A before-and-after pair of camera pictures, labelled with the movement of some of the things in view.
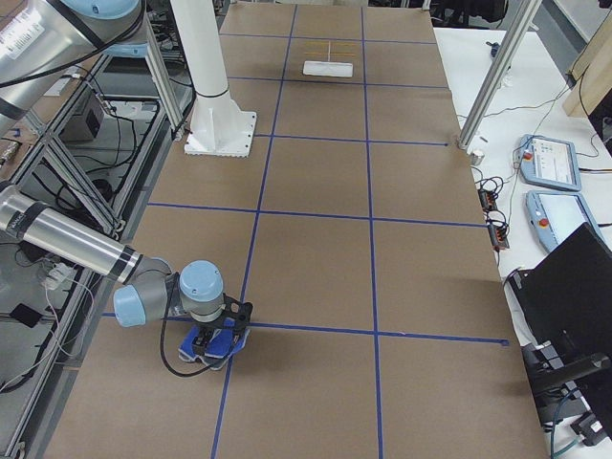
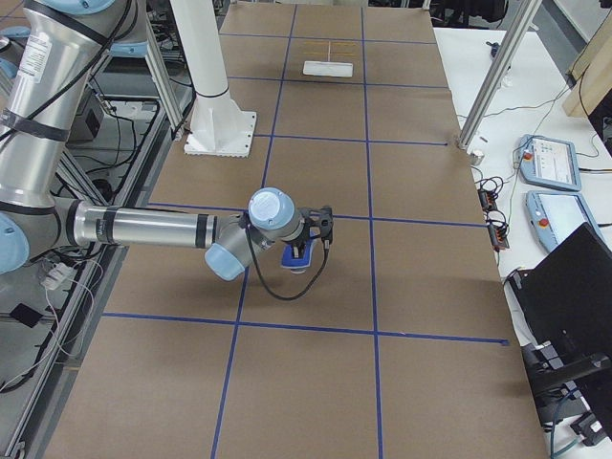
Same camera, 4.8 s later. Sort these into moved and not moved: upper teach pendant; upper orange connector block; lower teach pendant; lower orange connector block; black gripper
Moved: black gripper
Not moved: upper orange connector block; upper teach pendant; lower teach pendant; lower orange connector block
